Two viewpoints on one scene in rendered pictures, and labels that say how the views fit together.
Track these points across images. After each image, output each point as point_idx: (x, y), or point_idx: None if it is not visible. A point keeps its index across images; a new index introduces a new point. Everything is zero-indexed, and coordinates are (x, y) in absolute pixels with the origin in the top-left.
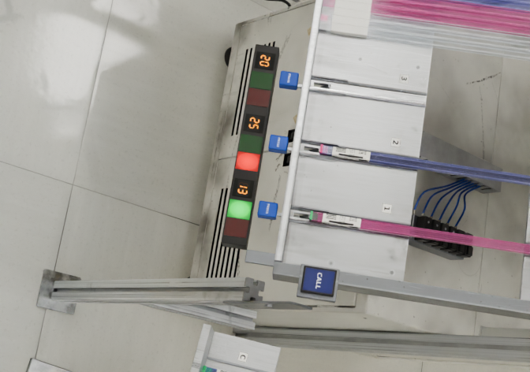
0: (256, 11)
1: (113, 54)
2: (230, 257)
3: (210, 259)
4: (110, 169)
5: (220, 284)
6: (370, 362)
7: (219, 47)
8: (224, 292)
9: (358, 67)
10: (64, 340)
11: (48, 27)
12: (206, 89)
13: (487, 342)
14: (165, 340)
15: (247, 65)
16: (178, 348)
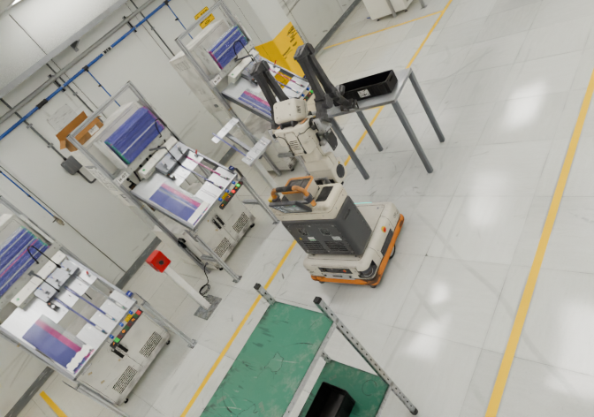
0: (210, 279)
1: (247, 262)
2: (242, 217)
3: (246, 222)
4: (258, 242)
5: (246, 183)
6: None
7: (224, 269)
8: (246, 181)
9: (208, 197)
10: None
11: (258, 264)
12: (231, 261)
13: (207, 172)
14: (262, 216)
15: (220, 255)
16: (260, 216)
